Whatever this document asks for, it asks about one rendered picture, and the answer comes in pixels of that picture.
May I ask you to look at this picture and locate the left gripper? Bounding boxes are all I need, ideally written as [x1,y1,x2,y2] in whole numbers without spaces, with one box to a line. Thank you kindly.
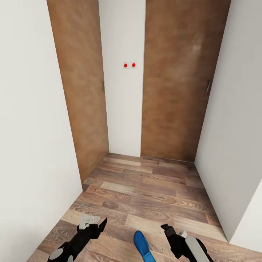
[74,218,107,249]

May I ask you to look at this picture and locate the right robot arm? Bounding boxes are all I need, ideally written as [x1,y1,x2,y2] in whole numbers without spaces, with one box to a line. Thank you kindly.
[161,224,214,262]

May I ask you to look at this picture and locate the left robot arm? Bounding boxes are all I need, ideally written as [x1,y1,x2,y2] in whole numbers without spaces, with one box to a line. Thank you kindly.
[48,216,107,262]

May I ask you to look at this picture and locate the sandal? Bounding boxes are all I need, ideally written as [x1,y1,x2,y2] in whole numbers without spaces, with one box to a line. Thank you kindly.
[134,230,156,262]

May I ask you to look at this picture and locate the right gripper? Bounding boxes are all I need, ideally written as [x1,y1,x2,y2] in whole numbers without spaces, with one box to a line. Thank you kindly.
[161,224,182,259]

